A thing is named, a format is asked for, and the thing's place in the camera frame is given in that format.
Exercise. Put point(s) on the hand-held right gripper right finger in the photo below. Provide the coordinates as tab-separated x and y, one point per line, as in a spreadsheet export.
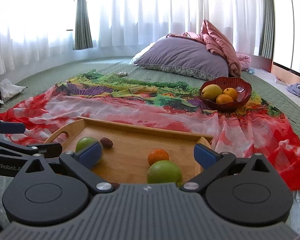
206	155

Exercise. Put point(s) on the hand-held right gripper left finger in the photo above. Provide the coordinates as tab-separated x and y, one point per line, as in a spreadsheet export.
89	155

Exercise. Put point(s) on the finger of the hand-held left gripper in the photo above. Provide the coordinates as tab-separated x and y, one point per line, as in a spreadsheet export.
47	148
12	128

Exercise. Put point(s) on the small green apple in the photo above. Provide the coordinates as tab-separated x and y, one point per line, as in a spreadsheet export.
86	143

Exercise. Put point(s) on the dried red date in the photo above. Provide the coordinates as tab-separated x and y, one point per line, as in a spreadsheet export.
106	142

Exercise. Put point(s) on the large green apple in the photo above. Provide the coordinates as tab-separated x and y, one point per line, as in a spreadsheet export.
163	172

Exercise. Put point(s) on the orange tangerine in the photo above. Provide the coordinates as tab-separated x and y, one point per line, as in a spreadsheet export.
158	156

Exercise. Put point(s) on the crumpled newspaper bag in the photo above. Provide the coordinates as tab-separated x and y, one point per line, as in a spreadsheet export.
11	88

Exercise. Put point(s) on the red glass bowl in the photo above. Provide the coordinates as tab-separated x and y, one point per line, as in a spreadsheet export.
225	107

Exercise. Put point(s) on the orange in bowl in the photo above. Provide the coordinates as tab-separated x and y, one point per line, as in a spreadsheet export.
231	93
224	99

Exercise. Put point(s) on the yellow mango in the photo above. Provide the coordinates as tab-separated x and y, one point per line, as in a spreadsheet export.
211	91

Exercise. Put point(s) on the colourful red floral scarf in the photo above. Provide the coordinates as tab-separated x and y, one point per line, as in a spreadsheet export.
140	115

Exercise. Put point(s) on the green quilted bedspread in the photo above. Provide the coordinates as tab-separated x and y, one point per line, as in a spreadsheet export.
64	67

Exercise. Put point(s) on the small wrapped packet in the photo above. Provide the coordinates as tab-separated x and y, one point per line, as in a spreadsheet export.
121	74

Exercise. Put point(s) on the purple pillow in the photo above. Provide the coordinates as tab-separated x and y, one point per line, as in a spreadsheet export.
180	55

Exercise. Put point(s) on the brown bed headboard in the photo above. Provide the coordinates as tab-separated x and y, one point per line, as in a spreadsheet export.
261	63

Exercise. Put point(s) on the white pillow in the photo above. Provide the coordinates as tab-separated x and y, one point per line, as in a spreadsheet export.
140	55

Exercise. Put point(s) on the blue crumpled cloth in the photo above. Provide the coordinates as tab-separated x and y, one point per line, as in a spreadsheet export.
299	90

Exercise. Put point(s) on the pink duvet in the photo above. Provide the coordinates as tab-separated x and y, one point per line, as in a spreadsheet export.
215	40

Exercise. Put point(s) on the green curtain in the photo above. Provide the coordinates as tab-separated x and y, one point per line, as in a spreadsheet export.
267	17
82	17

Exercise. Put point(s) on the white wardrobe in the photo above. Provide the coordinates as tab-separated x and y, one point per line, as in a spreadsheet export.
290	30

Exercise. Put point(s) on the white sheer curtain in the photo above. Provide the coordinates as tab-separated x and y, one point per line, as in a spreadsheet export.
152	10

